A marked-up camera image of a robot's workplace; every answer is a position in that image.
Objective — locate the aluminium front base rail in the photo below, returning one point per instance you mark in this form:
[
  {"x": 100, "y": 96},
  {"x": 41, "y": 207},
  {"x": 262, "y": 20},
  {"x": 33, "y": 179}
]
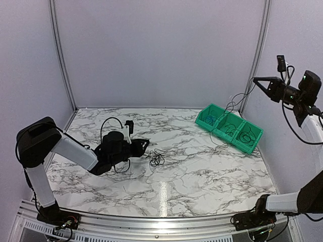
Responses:
[{"x": 99, "y": 227}]

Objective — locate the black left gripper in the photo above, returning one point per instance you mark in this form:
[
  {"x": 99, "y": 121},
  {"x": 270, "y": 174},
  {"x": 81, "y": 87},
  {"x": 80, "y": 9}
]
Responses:
[{"x": 138, "y": 143}]

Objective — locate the green plastic bin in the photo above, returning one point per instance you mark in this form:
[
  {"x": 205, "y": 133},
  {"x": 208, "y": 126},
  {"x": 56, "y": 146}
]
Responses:
[
  {"x": 248, "y": 138},
  {"x": 210, "y": 117},
  {"x": 229, "y": 127}
]

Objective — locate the aluminium right corner post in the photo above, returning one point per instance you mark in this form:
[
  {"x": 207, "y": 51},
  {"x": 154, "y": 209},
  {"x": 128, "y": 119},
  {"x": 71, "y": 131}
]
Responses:
[{"x": 258, "y": 51}]

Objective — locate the green plastic bin middle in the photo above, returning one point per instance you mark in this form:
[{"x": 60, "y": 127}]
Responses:
[{"x": 229, "y": 127}]

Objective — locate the green plastic bin left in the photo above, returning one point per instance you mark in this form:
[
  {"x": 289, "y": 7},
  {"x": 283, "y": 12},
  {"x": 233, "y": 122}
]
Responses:
[{"x": 210, "y": 117}]

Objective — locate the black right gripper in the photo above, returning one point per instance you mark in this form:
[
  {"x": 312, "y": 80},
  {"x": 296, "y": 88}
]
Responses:
[{"x": 276, "y": 88}]

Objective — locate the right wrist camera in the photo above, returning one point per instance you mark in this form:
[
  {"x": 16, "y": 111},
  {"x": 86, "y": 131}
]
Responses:
[{"x": 281, "y": 64}]

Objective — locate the aluminium left corner post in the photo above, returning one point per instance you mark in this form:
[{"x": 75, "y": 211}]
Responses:
[{"x": 60, "y": 54}]

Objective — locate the green plastic bin right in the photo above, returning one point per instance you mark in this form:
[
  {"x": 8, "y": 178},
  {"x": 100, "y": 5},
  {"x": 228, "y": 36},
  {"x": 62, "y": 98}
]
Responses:
[{"x": 248, "y": 138}]

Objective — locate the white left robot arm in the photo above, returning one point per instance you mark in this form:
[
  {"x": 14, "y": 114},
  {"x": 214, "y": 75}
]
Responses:
[{"x": 44, "y": 138}]

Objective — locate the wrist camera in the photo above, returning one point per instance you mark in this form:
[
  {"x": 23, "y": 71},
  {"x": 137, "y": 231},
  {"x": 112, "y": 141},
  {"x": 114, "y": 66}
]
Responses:
[
  {"x": 281, "y": 64},
  {"x": 127, "y": 131}
]

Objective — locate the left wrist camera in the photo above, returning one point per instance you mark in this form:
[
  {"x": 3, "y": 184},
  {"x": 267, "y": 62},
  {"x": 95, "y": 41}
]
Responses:
[{"x": 127, "y": 131}]

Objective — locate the aluminium corner post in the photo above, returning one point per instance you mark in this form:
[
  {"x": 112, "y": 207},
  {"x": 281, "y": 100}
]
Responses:
[
  {"x": 258, "y": 51},
  {"x": 60, "y": 54}
]

